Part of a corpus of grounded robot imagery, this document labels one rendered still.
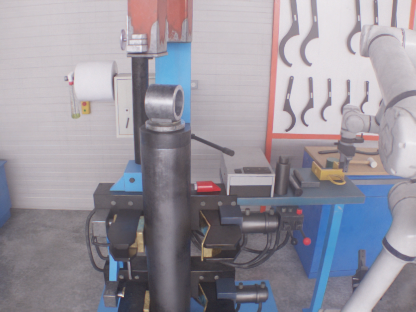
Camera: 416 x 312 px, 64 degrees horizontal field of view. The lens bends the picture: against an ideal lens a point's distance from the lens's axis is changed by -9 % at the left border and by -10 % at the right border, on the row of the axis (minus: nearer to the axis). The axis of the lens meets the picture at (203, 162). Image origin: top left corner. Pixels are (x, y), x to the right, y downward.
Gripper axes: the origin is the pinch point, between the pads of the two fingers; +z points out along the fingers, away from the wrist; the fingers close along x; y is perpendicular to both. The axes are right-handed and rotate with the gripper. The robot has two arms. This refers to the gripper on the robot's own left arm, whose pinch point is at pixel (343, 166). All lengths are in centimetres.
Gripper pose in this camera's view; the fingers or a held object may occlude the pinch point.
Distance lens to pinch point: 204.0
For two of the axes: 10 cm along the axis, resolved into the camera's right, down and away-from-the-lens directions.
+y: -10.0, 0.0, -0.6
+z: -0.2, 9.3, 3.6
